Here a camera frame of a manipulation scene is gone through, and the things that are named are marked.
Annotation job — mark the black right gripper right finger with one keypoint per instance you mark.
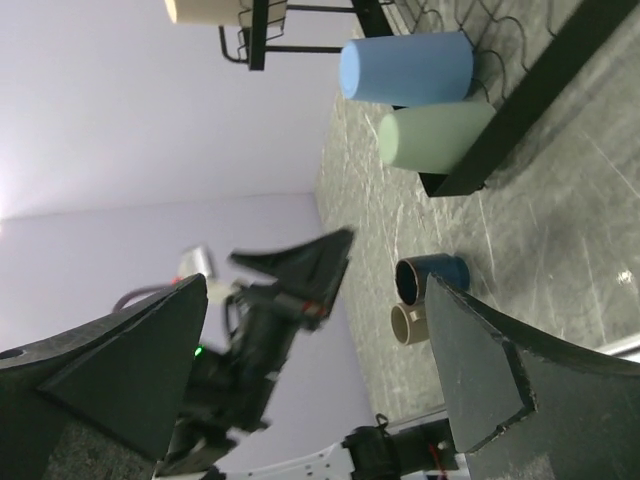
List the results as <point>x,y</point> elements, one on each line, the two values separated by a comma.
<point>524,404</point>

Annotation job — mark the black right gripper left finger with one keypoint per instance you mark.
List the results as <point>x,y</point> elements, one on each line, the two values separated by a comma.
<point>99,401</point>

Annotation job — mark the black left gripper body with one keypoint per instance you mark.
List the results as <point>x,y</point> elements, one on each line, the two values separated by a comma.
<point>262,321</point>

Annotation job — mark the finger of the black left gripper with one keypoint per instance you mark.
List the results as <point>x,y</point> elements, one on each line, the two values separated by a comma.
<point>297,264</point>
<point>324,263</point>

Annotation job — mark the olive ceramic mug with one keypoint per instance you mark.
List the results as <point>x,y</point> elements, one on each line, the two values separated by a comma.
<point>409,324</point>

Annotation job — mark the small green plastic tumbler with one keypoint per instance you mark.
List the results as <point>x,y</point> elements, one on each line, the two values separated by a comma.
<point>434,138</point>

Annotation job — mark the blue plastic tumbler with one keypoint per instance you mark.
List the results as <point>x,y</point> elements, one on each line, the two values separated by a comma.
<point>407,70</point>

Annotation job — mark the beige plastic tumbler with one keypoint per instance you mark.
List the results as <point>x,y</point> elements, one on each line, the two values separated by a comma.
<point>211,12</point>

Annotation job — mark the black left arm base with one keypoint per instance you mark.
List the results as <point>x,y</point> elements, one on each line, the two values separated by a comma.
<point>378,454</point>

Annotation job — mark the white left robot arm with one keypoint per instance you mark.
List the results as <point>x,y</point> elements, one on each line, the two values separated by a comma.
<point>231,390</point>

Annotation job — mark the aluminium mounting rail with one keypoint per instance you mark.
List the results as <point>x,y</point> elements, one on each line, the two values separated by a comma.
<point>627,348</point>

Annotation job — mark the black wire dish rack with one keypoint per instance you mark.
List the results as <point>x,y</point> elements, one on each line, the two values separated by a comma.
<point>525,55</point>

